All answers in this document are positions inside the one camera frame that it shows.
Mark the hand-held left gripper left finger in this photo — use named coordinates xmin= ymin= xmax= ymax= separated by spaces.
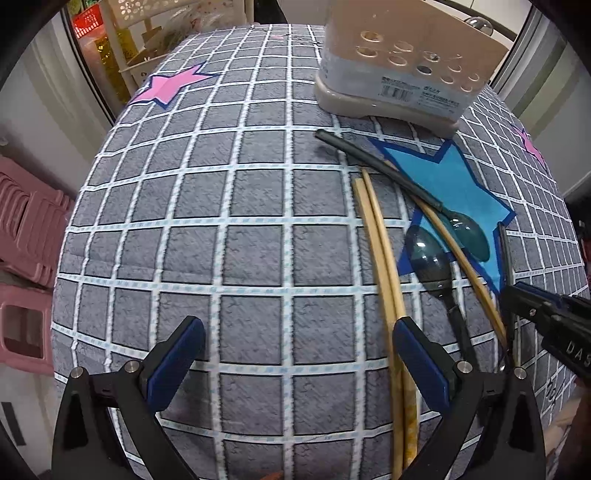
xmin=52 ymin=316 xmax=206 ymax=480

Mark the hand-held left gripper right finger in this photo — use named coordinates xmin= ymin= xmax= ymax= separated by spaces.
xmin=392 ymin=318 xmax=548 ymax=480

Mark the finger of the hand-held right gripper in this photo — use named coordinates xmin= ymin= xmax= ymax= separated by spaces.
xmin=502 ymin=282 xmax=591 ymax=326

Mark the wooden chopstick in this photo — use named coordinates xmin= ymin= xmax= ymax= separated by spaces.
xmin=352 ymin=179 xmax=407 ymax=480
xmin=361 ymin=168 xmax=419 ymax=469
xmin=413 ymin=200 xmax=509 ymax=342

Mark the beige utensil holder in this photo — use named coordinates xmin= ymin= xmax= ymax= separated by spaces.
xmin=314 ymin=0 xmax=509 ymax=139

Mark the grey checked star tablecloth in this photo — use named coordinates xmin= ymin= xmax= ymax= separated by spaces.
xmin=50 ymin=23 xmax=591 ymax=480

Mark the pink plastic stool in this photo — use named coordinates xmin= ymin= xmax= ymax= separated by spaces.
xmin=0 ymin=284 xmax=54 ymax=374

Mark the stack of pink plastic stools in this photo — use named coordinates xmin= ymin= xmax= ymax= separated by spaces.
xmin=0 ymin=154 xmax=77 ymax=289

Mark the yellow oil bottle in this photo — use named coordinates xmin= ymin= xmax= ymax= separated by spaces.
xmin=92 ymin=36 xmax=117 ymax=86

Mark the beige flower-cutout trolley rack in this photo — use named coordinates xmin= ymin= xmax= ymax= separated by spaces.
xmin=99 ymin=0 xmax=252 ymax=93

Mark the red plastic basket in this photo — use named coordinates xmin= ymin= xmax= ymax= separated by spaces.
xmin=69 ymin=0 xmax=109 ymax=38

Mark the grey sliding door frame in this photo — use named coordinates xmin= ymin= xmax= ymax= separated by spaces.
xmin=51 ymin=0 xmax=121 ymax=125

